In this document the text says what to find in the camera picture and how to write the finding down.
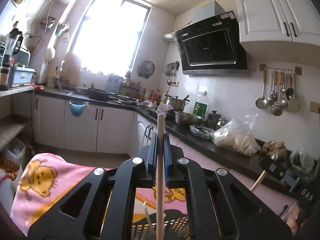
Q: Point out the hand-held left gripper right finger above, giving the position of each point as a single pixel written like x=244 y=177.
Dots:
x=168 y=160

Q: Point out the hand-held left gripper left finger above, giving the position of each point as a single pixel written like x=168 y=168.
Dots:
x=153 y=152

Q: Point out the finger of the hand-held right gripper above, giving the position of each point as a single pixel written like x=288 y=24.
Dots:
x=291 y=181
x=272 y=168

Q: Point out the wooden chopstick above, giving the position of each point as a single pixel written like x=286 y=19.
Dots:
x=160 y=130
x=148 y=216
x=257 y=181

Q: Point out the black plastic utensil basket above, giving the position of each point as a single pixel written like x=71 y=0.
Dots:
x=175 y=223

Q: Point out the row of hanging kitchen utensils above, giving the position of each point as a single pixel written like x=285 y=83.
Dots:
x=277 y=95

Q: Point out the person's right hand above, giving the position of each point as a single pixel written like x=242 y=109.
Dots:
x=295 y=221

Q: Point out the pile of ginger roots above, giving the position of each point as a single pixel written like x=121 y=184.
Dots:
x=273 y=148

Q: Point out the plastic bag of green vegetables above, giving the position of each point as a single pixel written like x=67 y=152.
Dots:
x=302 y=159

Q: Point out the dark plastic bag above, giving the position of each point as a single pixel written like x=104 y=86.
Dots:
x=201 y=132

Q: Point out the white lower kitchen cabinets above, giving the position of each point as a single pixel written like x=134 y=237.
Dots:
x=115 y=132

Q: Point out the white kitchen cabinets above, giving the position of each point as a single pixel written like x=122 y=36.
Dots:
x=277 y=17
x=115 y=132

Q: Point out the red striped snack bag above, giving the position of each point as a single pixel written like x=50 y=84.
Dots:
x=165 y=108

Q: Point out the steel mixing bowl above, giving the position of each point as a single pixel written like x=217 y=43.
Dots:
x=188 y=118

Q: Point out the clear plastic bag of food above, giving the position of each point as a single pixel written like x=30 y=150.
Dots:
x=236 y=136

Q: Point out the black kitchen countertop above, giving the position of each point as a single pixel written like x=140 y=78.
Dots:
x=220 y=155

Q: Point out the steel cooking pot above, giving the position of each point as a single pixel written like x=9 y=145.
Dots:
x=175 y=102

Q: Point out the group of condiment bottles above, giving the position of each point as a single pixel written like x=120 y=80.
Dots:
x=152 y=95

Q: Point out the steel frying pan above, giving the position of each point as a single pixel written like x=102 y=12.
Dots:
x=126 y=99

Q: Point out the oil bottle with green label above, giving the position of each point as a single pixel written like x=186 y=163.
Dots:
x=201 y=105

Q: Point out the black wok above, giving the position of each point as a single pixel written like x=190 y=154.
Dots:
x=98 y=93

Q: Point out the blue-grey knife holder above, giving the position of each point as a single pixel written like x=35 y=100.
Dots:
x=113 y=80

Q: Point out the hanging cooking tools by stove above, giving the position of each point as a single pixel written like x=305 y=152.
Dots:
x=173 y=71

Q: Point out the blue hanging plastic bin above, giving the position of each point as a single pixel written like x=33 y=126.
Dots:
x=77 y=108

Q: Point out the black range hood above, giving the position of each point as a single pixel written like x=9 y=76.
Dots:
x=210 y=47

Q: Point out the white cutting board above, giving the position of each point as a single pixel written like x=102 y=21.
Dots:
x=71 y=66

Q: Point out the pink printed blanket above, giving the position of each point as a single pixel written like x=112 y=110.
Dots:
x=40 y=192

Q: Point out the yellow bottle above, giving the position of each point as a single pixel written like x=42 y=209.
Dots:
x=51 y=80

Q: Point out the kitchen window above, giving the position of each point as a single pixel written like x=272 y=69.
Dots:
x=107 y=32

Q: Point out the white plastic drawer unit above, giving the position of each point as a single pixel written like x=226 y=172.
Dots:
x=16 y=150

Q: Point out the white hanging strainer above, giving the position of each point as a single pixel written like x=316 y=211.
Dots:
x=50 y=55

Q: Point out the white upper kitchen cabinets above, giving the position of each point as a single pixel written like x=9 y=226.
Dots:
x=277 y=17

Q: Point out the stone appliance shelf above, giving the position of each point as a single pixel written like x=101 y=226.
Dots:
x=15 y=91

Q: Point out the grey-blue lidded appliance box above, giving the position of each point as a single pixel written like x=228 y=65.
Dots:
x=21 y=76

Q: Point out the green hanging cup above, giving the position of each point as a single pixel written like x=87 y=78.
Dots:
x=61 y=28

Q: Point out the grey kitchen appliance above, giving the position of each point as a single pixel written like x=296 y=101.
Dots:
x=23 y=56

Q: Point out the blender with dark jar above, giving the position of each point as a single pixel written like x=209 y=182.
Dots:
x=10 y=55

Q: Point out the wall socket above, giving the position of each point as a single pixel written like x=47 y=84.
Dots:
x=315 y=106

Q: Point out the round black wall fan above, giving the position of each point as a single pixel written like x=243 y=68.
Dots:
x=146 y=69

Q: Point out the wall utensil rail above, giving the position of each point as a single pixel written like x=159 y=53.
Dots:
x=262 y=67

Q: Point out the aluminium exhaust duct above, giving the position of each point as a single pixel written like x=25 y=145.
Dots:
x=168 y=37

